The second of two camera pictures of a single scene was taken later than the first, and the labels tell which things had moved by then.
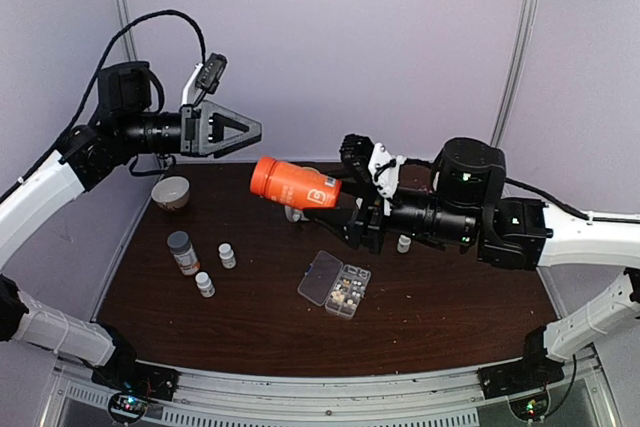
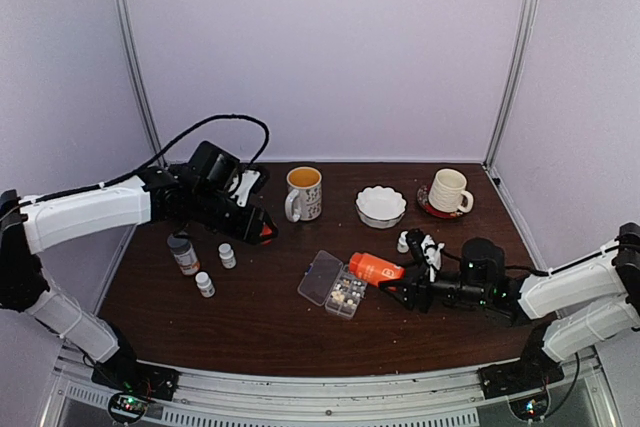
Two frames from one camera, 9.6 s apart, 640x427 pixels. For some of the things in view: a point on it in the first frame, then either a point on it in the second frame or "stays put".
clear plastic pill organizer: [338, 287] stays put
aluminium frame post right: [530, 31] stays put
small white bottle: [403, 244] stays put
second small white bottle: [226, 255] stays put
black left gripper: [201, 130] -> [248, 229]
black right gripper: [371, 207] -> [417, 291]
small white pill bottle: [205, 284] stays put
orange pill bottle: [295, 185] -> [374, 269]
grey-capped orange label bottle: [184, 253] stays put
